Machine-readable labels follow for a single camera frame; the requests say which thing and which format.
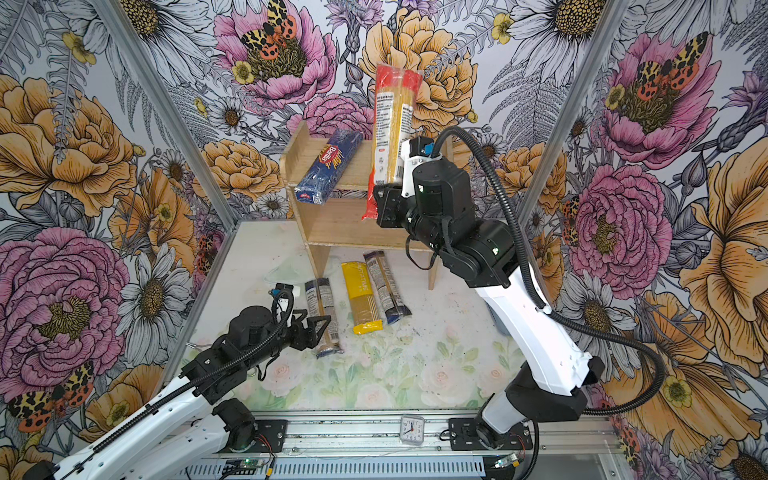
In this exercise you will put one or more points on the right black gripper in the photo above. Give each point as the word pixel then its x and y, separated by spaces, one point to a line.
pixel 387 209

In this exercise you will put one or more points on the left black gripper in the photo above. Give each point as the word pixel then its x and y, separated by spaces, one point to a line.
pixel 311 340

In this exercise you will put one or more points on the grey white spaghetti bag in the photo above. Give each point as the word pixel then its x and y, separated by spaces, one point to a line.
pixel 320 303

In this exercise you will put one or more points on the blue Barilla spaghetti box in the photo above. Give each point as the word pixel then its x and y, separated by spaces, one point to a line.
pixel 328 167

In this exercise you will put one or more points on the red spaghetti bag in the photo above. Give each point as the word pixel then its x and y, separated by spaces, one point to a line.
pixel 396 90

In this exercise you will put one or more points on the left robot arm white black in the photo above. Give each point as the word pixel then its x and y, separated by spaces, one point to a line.
pixel 200 394

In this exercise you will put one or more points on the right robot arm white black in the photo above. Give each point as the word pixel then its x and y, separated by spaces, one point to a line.
pixel 435 208

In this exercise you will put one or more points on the yellow spaghetti bag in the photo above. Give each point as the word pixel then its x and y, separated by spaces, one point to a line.
pixel 364 308

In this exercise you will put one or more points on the brown striped spaghetti bag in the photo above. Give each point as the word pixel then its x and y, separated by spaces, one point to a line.
pixel 389 296

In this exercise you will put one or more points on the green circuit board left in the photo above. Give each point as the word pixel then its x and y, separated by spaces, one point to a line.
pixel 246 467

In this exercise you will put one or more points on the green circuit board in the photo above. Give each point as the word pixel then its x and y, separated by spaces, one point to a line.
pixel 509 461
pixel 246 467

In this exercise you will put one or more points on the small white desk clock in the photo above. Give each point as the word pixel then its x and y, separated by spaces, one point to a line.
pixel 412 430

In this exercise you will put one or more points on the green circuit board right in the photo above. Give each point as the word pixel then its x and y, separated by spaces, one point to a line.
pixel 509 461

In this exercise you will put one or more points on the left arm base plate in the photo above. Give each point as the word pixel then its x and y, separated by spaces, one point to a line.
pixel 258 436

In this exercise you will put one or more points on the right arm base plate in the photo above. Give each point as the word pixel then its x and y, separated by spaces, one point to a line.
pixel 463 434

